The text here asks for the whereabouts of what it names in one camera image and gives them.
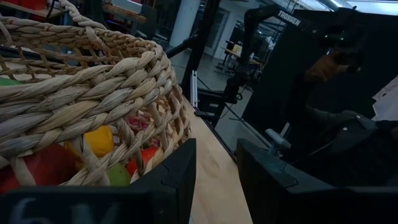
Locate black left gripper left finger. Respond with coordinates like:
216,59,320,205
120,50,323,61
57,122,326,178
0,138,197,224

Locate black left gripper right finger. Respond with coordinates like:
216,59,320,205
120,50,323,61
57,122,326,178
236,138,398,224

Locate green pear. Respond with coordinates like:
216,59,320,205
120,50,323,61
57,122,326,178
104,162,132,187

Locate small red yellow apple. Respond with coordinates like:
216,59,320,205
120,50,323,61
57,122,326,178
0,125,115,194

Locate woven straw basket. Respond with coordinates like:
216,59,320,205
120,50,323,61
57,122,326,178
0,0,192,187

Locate orange red tomato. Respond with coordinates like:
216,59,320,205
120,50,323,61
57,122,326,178
126,146,160,177

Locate purple grape bunch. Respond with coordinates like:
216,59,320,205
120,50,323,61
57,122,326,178
126,115,150,131

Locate white paper sheet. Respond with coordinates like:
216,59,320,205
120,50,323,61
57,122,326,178
371,76,398,121

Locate background wooden table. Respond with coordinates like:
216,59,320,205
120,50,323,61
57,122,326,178
221,46,261,75

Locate white building column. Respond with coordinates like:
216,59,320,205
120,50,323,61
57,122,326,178
169,0,201,47

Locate red storage boxes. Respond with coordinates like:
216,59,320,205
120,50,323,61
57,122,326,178
0,0,47,11

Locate grey lever handle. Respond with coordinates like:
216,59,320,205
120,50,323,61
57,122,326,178
265,128,292,156

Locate black metal table frame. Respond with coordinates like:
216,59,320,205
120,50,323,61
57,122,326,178
186,70,243,162

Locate black upright frame post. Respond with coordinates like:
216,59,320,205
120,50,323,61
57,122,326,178
180,0,222,97

